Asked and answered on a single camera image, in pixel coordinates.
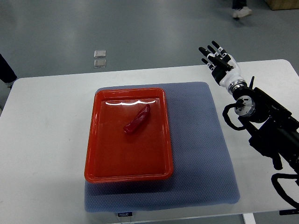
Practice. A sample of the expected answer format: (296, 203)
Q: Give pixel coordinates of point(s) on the person's dark trouser leg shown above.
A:
(7, 75)

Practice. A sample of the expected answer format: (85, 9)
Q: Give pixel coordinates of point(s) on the person's white sneaker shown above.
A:
(242, 12)

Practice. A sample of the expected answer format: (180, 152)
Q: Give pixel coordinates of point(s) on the metal floor plate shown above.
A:
(100, 53)
(100, 63)

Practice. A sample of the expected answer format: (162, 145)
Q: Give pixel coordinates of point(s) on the lower metal floor plate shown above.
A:
(100, 63)

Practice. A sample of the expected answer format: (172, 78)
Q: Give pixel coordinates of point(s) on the white table leg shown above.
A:
(248, 218)

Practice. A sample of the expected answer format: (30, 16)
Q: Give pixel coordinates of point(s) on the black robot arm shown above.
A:
(272, 128)

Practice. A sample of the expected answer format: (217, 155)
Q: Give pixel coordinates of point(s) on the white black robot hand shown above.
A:
(224, 68)

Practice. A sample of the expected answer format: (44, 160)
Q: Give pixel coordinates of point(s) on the red pepper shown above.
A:
(139, 119)

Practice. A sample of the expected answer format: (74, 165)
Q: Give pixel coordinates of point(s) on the red plastic tray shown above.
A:
(113, 155)

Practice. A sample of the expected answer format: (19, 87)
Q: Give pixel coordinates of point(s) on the cardboard box corner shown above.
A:
(282, 4)

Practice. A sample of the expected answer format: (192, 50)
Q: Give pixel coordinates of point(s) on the blue-grey mesh mat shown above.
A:
(203, 171)

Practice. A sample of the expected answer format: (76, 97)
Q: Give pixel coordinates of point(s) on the black mat brand label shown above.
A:
(125, 214)

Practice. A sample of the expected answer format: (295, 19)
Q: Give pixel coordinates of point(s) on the black table edge label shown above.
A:
(289, 212)

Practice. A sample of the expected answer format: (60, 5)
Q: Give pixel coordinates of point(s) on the upper metal floor plate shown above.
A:
(100, 53)

